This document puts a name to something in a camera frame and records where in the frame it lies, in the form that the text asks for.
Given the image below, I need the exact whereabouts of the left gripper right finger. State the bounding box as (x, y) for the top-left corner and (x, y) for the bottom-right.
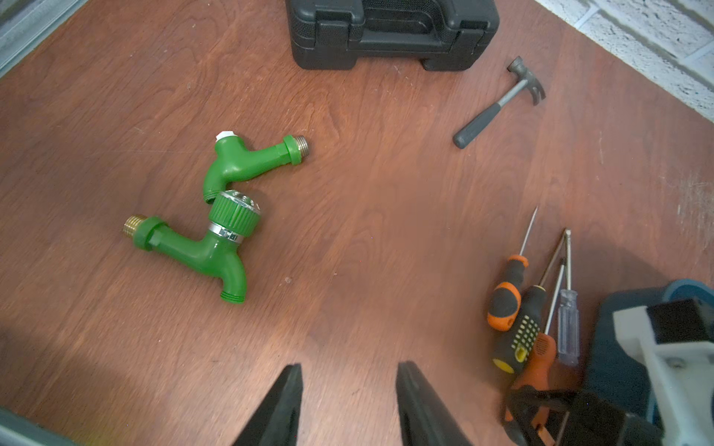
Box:
(395, 361), (472, 446)

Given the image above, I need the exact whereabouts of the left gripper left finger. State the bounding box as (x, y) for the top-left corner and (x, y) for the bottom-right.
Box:
(232, 363), (303, 446)

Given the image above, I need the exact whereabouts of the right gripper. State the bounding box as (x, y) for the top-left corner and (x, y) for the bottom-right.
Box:
(504, 299), (713, 445)

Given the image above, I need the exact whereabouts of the large orange black screwdriver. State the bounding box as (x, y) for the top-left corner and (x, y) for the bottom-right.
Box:
(504, 264), (565, 436)

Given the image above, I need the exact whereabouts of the teal storage tray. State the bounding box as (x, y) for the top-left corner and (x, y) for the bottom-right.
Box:
(582, 279), (713, 427)

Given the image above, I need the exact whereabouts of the black yellow screwdriver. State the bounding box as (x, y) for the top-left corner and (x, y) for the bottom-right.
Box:
(492, 235), (565, 375)

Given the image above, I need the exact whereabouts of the clear handle screwdriver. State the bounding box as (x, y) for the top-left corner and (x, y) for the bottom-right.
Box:
(557, 229), (580, 367)

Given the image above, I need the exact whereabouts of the short orange black screwdriver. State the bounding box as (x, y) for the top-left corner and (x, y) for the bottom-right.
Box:
(486, 206), (538, 332)

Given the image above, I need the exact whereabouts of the lower green plastic faucet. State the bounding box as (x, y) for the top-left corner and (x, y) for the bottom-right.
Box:
(122, 190), (261, 304)

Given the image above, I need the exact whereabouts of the green plastic faucet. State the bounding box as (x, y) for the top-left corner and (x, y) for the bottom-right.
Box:
(203, 131), (310, 204)
(122, 190), (261, 304)

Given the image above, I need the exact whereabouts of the upper green plastic faucet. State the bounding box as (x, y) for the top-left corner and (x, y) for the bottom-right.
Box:
(203, 131), (310, 204)

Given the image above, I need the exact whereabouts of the small claw hammer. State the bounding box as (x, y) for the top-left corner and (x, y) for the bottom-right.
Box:
(453, 57), (547, 149)

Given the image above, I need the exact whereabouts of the black plastic tool case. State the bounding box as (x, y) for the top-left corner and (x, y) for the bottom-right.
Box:
(286, 0), (500, 72)

